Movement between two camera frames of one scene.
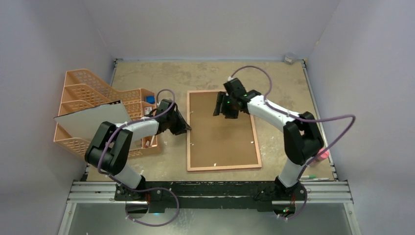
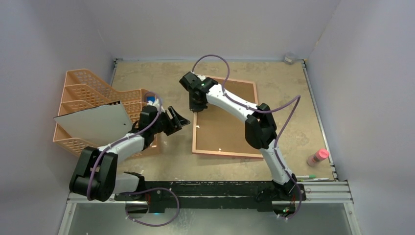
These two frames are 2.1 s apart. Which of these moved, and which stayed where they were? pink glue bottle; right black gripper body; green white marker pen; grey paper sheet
Moved: right black gripper body
Stayed: pink glue bottle; green white marker pen; grey paper sheet
